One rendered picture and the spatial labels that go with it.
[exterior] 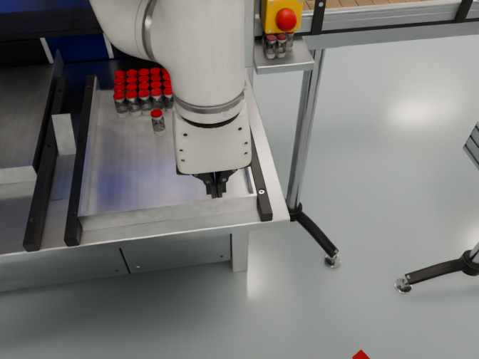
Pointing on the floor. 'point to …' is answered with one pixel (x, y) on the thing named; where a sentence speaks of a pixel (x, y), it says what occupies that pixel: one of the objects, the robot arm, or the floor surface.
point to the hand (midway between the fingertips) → (215, 186)
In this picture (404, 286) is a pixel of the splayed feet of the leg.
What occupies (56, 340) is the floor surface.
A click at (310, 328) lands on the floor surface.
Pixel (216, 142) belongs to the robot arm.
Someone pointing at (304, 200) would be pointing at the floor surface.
